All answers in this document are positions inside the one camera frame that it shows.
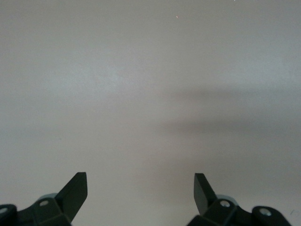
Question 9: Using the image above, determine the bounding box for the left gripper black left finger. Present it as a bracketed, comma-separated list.
[0, 172, 88, 226]

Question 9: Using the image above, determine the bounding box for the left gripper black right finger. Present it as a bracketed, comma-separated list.
[187, 173, 293, 226]

